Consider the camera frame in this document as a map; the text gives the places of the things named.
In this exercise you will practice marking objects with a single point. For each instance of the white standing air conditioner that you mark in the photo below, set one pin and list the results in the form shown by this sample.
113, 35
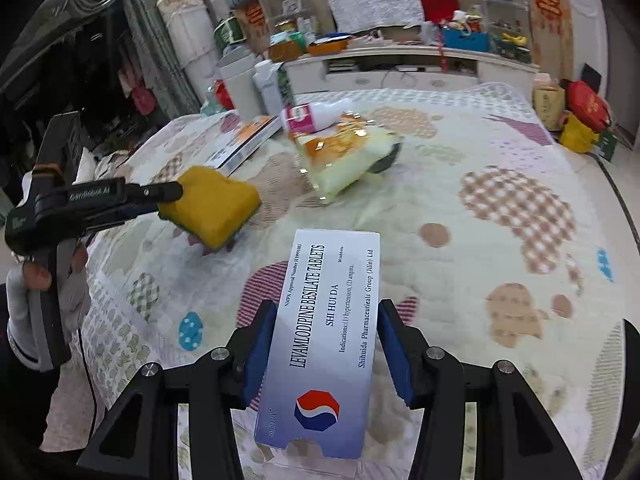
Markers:
187, 45

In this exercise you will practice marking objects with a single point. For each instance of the red packet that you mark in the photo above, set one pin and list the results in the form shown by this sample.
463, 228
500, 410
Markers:
223, 94

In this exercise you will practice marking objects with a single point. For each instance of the yellow sponge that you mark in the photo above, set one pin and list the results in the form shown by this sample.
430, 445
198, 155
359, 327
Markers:
215, 205

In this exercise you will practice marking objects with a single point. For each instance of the white cabinet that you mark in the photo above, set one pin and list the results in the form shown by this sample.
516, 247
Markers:
500, 72

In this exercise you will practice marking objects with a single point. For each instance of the black speaker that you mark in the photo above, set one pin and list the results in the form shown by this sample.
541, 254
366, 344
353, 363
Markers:
592, 75

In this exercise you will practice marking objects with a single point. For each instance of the person's left forearm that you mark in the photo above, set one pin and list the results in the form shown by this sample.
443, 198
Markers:
20, 390

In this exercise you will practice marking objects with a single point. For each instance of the green white carton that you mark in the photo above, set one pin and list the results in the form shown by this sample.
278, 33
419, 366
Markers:
227, 34

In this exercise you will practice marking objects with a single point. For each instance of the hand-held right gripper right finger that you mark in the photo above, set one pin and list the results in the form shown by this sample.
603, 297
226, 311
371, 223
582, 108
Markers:
397, 355

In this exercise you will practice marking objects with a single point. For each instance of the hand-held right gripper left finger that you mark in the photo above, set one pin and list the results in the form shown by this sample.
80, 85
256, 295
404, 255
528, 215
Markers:
260, 355

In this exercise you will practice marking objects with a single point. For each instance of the blue crate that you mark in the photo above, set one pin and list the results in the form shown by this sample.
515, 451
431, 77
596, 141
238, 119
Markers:
465, 40

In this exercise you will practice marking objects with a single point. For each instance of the white carton bottle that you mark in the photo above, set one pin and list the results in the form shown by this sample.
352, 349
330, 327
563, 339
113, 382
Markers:
266, 87

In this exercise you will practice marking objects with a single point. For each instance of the cardboard box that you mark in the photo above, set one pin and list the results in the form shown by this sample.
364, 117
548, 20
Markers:
548, 102

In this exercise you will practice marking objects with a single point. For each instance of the white medicine box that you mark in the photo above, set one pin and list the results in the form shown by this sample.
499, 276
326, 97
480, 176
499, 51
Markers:
325, 320

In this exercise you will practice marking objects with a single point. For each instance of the yellow bag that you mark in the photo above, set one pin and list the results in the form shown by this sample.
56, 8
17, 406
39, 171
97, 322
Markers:
577, 135

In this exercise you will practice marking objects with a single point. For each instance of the green box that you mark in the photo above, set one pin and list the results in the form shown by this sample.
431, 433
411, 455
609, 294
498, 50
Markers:
607, 146

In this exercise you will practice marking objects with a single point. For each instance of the orange white flat box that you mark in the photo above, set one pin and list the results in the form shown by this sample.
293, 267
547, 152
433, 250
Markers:
245, 142

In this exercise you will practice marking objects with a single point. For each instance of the white bottle pink label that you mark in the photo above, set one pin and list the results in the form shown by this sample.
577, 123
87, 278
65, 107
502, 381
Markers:
300, 117

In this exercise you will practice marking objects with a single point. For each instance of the yellow white snack packet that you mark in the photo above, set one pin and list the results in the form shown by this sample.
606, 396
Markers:
345, 165

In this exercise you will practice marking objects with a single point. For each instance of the red bag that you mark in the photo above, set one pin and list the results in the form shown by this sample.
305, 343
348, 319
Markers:
587, 105

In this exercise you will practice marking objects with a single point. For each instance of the red gold hanging scroll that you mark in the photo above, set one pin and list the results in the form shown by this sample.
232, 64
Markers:
547, 10

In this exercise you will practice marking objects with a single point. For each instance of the person's left hand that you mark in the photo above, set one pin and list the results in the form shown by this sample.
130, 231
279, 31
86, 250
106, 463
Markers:
35, 276

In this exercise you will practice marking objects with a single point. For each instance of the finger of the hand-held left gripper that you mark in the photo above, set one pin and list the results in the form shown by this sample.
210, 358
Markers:
140, 208
155, 191

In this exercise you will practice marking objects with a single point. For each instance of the grey curtain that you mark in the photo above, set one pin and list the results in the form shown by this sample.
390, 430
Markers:
145, 35

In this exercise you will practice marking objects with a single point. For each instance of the glass shelf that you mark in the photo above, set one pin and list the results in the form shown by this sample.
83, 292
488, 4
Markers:
505, 5

